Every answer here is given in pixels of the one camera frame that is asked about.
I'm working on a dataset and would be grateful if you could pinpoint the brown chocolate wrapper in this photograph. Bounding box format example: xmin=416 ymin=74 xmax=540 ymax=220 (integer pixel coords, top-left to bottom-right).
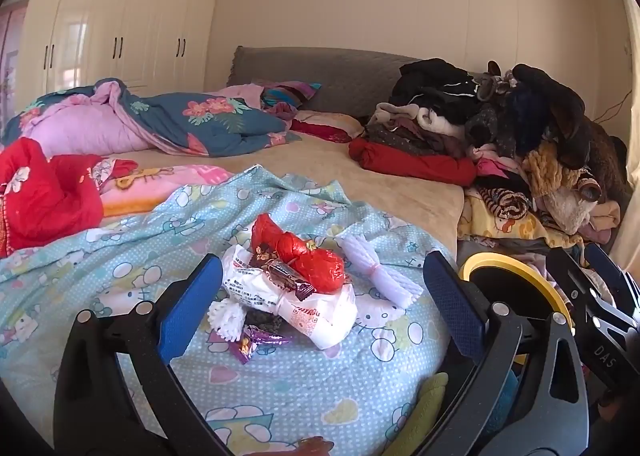
xmin=248 ymin=243 xmax=316 ymax=301

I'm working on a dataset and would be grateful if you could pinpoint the beige bed sheet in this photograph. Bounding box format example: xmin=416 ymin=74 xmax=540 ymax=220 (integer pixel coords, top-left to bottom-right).
xmin=100 ymin=138 xmax=466 ymax=257

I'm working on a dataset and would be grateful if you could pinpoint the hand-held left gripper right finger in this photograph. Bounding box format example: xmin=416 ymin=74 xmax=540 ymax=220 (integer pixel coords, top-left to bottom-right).
xmin=400 ymin=250 xmax=591 ymax=456

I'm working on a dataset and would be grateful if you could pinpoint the white curtain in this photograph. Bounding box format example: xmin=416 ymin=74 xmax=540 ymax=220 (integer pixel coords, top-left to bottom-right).
xmin=607 ymin=0 xmax=640 ymax=277

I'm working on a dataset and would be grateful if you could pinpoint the pile of clothes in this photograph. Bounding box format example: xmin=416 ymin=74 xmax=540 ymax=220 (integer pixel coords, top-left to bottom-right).
xmin=365 ymin=58 xmax=632 ymax=247

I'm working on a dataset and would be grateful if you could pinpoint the red and cream pillow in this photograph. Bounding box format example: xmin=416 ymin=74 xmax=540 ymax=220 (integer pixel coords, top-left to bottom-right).
xmin=290 ymin=110 xmax=366 ymax=144

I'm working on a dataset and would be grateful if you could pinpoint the brown shiny object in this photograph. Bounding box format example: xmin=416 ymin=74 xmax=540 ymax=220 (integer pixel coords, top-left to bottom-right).
xmin=260 ymin=436 xmax=335 ymax=456

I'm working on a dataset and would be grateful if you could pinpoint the striped pillow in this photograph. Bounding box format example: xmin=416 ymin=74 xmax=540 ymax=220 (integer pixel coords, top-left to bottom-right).
xmin=260 ymin=80 xmax=323 ymax=112

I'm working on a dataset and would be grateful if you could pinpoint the small white foam net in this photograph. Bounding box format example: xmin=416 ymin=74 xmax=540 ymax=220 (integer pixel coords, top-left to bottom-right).
xmin=207 ymin=298 xmax=247 ymax=341

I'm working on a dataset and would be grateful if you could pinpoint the rolled red garment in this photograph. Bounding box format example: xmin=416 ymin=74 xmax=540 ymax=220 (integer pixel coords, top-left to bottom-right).
xmin=348 ymin=137 xmax=478 ymax=187

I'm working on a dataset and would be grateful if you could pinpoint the red blanket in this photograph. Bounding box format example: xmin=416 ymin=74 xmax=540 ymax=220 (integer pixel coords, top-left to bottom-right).
xmin=0 ymin=137 xmax=138 ymax=259

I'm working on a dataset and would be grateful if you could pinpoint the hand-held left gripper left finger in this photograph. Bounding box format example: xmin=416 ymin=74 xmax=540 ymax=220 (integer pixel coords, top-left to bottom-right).
xmin=52 ymin=253 xmax=233 ymax=456

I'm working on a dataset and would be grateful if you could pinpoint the pink printed door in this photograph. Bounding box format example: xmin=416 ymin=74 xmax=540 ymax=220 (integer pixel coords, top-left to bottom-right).
xmin=0 ymin=6 xmax=28 ymax=111

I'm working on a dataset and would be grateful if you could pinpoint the cream wardrobe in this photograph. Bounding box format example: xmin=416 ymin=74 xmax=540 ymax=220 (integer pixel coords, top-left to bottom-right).
xmin=15 ymin=0 xmax=228 ymax=101

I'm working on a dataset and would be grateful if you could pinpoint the yellow trash bin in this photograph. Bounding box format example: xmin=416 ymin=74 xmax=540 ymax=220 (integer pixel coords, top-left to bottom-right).
xmin=457 ymin=252 xmax=576 ymax=367

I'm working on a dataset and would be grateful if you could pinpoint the red wall cable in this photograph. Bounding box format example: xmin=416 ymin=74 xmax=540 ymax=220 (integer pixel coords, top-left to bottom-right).
xmin=594 ymin=90 xmax=633 ymax=123

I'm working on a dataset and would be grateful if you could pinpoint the white plastic bag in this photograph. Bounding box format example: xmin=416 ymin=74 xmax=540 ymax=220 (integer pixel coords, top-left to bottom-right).
xmin=220 ymin=244 xmax=358 ymax=351

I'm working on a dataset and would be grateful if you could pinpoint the blue floral quilt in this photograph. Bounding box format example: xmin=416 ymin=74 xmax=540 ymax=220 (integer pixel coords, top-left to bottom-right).
xmin=2 ymin=78 xmax=303 ymax=159

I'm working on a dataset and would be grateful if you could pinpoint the grey quilted headboard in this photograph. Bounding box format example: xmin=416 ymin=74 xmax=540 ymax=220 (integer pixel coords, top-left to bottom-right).
xmin=227 ymin=46 xmax=426 ymax=117

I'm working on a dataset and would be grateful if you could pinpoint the pink cartoon blanket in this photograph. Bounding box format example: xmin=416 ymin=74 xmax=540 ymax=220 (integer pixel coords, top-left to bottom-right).
xmin=92 ymin=158 xmax=236 ymax=219

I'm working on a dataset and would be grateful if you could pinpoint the long white foam net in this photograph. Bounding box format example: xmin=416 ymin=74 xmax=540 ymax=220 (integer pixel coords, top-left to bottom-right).
xmin=336 ymin=233 xmax=425 ymax=309

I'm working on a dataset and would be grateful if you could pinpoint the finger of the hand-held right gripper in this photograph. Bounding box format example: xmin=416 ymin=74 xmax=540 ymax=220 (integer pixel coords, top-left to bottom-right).
xmin=546 ymin=247 xmax=640 ymax=337
xmin=586 ymin=242 xmax=640 ymax=317

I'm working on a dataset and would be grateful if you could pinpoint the purple candy wrapper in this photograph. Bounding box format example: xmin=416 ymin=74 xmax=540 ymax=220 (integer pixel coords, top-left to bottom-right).
xmin=227 ymin=325 xmax=296 ymax=366

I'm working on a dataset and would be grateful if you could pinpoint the yellow cartoon blanket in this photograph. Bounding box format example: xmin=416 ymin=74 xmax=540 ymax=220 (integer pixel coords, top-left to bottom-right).
xmin=457 ymin=188 xmax=576 ymax=251

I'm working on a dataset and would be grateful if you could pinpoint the black snack packet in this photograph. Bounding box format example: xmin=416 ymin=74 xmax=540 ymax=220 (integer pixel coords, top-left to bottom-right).
xmin=245 ymin=310 xmax=286 ymax=333

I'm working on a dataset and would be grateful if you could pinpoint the red plastic bag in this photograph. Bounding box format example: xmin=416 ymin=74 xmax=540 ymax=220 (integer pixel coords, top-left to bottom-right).
xmin=250 ymin=213 xmax=346 ymax=294

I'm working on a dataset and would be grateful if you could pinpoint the light blue cartoon sheet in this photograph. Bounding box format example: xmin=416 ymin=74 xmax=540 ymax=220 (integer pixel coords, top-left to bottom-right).
xmin=0 ymin=165 xmax=458 ymax=456

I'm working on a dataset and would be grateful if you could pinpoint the pink pillow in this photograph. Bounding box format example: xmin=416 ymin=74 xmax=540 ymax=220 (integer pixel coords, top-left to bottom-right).
xmin=205 ymin=83 xmax=266 ymax=102

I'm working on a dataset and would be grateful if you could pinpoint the yellow-green cloth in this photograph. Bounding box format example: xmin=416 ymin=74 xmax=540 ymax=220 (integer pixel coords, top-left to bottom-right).
xmin=382 ymin=372 xmax=451 ymax=456

